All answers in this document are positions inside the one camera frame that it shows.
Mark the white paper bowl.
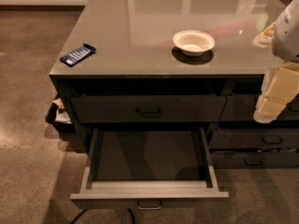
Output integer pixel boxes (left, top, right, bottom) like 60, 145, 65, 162
173, 30, 215, 57

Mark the dark grey cabinet counter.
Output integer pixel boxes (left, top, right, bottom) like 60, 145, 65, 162
49, 0, 299, 170

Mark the right middle drawer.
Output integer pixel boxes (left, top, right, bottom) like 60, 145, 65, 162
209, 129, 299, 149

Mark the open grey middle drawer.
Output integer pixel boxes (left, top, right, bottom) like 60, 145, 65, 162
70, 128, 229, 210

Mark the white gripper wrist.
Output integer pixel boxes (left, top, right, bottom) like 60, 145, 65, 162
252, 0, 299, 123

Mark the black bin with trash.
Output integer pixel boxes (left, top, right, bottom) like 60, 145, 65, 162
45, 97, 75, 133

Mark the right bottom drawer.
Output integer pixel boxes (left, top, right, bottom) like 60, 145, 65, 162
210, 151, 299, 169

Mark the closed grey top drawer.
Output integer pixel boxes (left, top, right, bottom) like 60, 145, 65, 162
71, 95, 226, 123

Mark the black floor cable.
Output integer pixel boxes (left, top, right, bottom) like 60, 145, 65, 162
69, 208, 136, 224

